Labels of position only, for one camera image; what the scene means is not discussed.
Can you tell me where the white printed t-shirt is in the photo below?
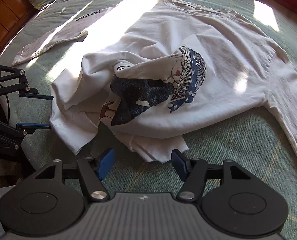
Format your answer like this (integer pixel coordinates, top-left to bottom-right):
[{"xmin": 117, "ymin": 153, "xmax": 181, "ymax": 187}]
[{"xmin": 12, "ymin": 0, "xmax": 297, "ymax": 163}]

